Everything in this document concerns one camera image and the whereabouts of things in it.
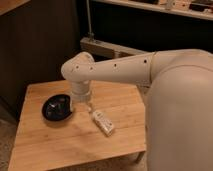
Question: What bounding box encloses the white plastic bottle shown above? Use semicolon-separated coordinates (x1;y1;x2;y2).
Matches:
92;110;115;136

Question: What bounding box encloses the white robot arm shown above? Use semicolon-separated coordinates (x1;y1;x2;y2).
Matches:
61;49;213;171

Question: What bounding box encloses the light wooden table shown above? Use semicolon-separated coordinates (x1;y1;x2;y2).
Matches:
8;81;146;171

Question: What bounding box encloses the black ceramic bowl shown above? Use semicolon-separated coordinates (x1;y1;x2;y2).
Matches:
42;94;73;121

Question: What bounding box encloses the grey metal upright pole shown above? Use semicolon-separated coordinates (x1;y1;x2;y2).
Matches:
86;0;94;41

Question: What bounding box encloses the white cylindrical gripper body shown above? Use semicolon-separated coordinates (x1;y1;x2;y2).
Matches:
70;81;91;102

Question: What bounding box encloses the wooden upper shelf board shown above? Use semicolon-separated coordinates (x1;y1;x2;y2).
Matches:
94;0;213;21

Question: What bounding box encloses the grey metal shelf beam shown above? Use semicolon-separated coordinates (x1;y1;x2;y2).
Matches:
80;37;144;59

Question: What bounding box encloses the dark wooden cabinet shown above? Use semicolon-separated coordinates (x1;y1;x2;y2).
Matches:
0;0;80;118

